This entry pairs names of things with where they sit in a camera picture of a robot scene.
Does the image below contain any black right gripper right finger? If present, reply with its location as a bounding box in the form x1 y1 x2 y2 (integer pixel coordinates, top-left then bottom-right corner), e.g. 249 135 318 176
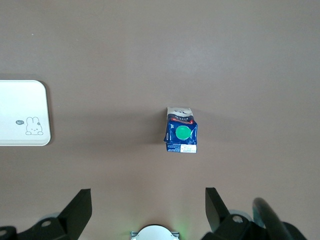
202 187 270 240

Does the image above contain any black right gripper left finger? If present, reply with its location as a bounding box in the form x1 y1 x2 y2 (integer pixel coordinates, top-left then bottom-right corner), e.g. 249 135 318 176
0 189 93 240

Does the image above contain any blue milk carton green cap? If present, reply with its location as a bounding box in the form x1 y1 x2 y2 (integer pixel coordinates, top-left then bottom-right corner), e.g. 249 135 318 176
163 106 199 154

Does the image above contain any white rabbit print tray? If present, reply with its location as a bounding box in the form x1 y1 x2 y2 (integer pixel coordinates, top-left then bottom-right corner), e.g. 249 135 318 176
0 79 52 147

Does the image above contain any brown table cover mat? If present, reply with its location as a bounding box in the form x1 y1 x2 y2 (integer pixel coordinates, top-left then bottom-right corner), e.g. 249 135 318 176
0 0 320 240

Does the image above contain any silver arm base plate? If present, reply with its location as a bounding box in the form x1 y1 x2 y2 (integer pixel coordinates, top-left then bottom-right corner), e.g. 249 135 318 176
129 231 180 240

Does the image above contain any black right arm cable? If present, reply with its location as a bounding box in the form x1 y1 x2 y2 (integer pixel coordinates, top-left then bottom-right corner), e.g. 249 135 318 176
251 197 295 240

